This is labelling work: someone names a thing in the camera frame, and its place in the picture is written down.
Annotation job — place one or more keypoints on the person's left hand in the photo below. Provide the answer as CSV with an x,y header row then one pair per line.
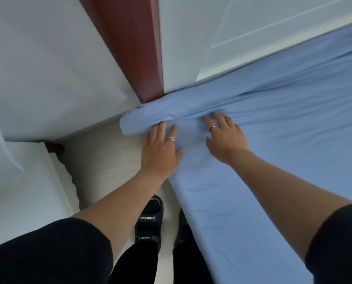
x,y
159,158

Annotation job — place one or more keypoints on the person's right hand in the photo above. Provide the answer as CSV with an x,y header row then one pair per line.
x,y
227,143

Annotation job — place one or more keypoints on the light blue sheet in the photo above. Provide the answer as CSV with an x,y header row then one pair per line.
x,y
282,144

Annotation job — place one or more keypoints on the white wooden bed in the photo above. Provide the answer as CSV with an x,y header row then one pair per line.
x,y
128,41

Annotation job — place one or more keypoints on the person's right forearm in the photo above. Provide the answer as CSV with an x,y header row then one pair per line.
x,y
288,198

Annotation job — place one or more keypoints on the person's left forearm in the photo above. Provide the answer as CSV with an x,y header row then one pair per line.
x,y
122,207

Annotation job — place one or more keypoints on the person's black trousers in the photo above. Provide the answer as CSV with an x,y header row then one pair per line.
x,y
140,263

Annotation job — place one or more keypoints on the person's black shirt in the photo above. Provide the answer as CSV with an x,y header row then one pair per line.
x,y
45,254

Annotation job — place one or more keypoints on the white nightstand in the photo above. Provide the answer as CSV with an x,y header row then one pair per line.
x,y
27,192

